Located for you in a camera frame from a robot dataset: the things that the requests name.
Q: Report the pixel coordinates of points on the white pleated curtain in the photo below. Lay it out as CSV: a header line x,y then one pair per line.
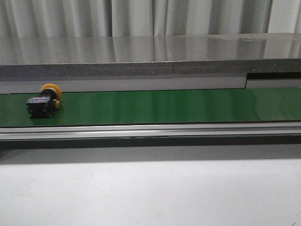
x,y
101,18

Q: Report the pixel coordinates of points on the grey conveyor rear guide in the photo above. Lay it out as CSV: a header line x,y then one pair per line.
x,y
155,82

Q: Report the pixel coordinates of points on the green conveyor belt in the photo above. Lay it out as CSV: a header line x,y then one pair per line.
x,y
155,107

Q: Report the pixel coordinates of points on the aluminium conveyor front rail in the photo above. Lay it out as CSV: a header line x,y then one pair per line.
x,y
151,130

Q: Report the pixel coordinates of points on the yellow black push button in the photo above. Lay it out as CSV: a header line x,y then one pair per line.
x,y
45,103

